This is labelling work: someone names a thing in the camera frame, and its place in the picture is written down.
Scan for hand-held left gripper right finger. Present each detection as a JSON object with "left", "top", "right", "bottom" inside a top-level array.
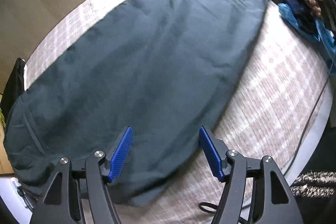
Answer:
[{"left": 199, "top": 126, "right": 303, "bottom": 224}]

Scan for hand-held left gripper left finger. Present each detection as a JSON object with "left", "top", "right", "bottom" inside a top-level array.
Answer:
[{"left": 29, "top": 126, "right": 134, "bottom": 224}]

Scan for black cable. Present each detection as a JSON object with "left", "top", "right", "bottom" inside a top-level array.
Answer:
[{"left": 198, "top": 202, "right": 252, "bottom": 224}]

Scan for speckled black white rug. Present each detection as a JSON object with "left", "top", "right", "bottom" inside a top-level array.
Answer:
[{"left": 290, "top": 170, "right": 336, "bottom": 198}]

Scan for navy printed garment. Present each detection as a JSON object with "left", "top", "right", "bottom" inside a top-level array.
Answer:
[{"left": 280, "top": 0, "right": 319, "bottom": 33}]

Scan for light plywood board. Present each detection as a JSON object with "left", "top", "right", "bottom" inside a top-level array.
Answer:
[{"left": 0, "top": 0, "right": 87, "bottom": 98}]

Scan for dark grey pants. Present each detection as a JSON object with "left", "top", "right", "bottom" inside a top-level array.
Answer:
[{"left": 4, "top": 0, "right": 272, "bottom": 207}]

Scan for person's right hand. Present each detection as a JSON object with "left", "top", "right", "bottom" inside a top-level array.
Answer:
[{"left": 301, "top": 0, "right": 323, "bottom": 18}]

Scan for light blue cloth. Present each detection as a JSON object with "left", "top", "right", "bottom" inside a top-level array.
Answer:
[{"left": 278, "top": 3, "right": 336, "bottom": 48}]

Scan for black pants with yellow stripes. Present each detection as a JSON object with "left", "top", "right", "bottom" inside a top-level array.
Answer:
[{"left": 0, "top": 57, "right": 27, "bottom": 119}]

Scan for plaid blanket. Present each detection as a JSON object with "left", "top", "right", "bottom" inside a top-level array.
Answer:
[{"left": 24, "top": 0, "right": 331, "bottom": 224}]

